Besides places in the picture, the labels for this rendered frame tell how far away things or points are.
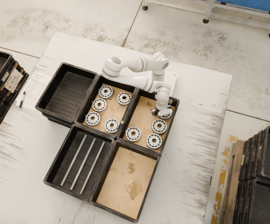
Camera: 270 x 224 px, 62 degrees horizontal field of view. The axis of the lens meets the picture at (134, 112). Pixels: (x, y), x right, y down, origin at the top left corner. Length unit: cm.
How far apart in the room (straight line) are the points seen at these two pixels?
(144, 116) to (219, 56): 165
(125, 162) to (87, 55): 101
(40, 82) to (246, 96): 212
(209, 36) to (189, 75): 130
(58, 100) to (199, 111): 104
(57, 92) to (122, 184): 82
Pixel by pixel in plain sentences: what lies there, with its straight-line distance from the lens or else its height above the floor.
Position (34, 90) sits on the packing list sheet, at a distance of 201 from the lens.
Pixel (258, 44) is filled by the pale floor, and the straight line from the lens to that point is 327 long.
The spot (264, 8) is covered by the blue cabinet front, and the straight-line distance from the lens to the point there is 315.
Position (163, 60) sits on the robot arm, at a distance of 146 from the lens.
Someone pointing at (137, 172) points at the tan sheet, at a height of 83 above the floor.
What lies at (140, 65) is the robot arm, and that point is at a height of 122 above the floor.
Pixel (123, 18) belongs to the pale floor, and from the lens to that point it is 327.
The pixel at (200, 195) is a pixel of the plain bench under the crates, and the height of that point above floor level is 70.
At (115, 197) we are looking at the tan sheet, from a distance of 147.
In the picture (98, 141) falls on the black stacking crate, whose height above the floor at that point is 83.
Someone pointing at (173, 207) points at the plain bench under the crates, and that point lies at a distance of 160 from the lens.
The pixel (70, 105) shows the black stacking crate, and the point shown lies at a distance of 169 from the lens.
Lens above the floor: 229
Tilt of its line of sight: 67 degrees down
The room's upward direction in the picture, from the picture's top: 6 degrees counter-clockwise
